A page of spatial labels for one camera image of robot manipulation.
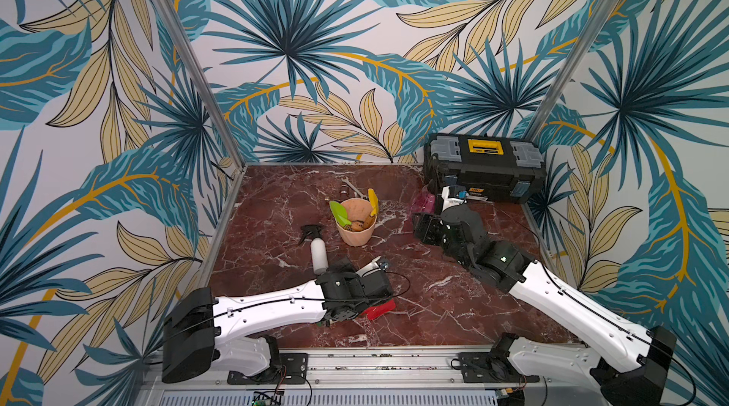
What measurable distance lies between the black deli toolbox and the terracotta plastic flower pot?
0.87ft

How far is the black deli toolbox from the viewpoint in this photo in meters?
0.98

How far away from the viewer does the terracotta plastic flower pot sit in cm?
90
